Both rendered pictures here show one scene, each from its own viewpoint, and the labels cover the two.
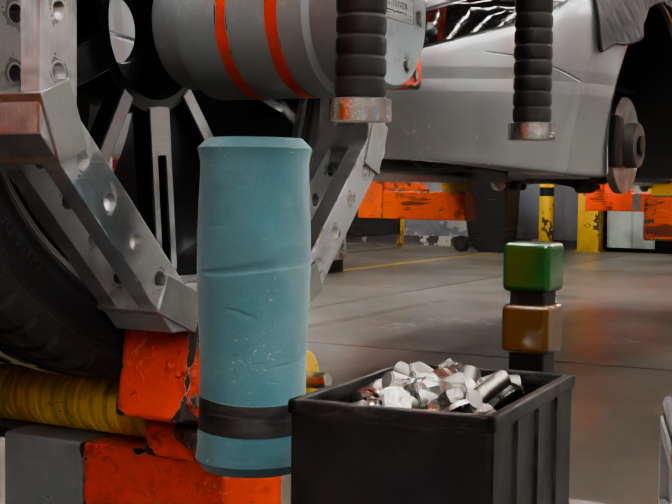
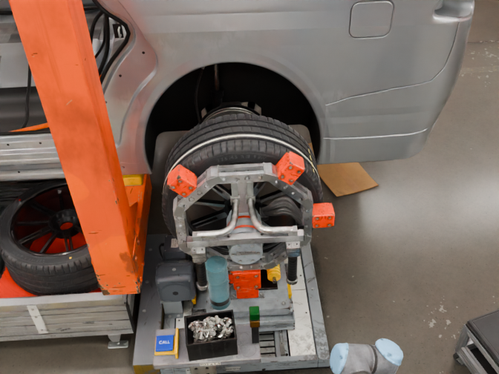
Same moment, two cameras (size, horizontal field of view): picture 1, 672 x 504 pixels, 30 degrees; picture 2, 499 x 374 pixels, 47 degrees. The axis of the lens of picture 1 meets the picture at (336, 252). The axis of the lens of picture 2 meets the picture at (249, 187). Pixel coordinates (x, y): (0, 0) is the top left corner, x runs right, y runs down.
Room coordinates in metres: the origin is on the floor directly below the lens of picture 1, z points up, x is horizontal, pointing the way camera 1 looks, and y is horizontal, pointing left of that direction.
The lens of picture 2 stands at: (0.34, -1.31, 2.48)
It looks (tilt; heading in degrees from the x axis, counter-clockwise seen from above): 42 degrees down; 59
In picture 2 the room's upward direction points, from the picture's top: 2 degrees counter-clockwise
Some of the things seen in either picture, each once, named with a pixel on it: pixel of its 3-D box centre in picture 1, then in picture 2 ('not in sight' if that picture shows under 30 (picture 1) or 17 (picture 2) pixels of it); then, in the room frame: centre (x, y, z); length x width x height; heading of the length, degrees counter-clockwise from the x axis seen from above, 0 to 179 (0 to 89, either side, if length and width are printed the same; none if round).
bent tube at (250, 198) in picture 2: not in sight; (270, 208); (1.17, -0.05, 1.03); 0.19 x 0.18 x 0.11; 61
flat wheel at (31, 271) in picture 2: not in sight; (68, 233); (0.59, 0.93, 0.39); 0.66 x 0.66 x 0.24
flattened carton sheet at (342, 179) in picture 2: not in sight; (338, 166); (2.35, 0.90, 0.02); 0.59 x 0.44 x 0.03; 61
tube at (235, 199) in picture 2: not in sight; (216, 211); (1.00, 0.05, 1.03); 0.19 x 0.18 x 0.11; 61
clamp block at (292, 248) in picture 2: not in sight; (292, 243); (1.19, -0.16, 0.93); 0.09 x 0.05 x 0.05; 61
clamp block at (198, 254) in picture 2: not in sight; (199, 248); (0.90, 0.01, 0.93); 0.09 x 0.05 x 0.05; 61
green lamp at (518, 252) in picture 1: (533, 266); (254, 312); (1.02, -0.16, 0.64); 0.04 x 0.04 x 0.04; 61
